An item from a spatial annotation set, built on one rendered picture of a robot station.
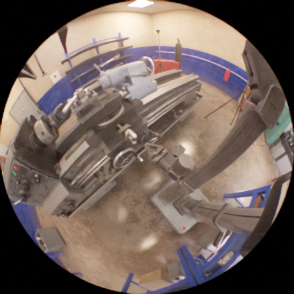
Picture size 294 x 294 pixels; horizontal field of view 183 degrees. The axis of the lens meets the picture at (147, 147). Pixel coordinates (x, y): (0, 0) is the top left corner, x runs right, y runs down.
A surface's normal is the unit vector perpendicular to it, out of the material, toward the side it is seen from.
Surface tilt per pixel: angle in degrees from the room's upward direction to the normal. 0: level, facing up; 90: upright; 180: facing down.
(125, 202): 0
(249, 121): 83
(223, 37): 90
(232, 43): 90
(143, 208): 0
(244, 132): 75
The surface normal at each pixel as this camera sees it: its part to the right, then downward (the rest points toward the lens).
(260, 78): -0.70, 0.49
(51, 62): 0.69, 0.61
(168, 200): -0.10, -0.47
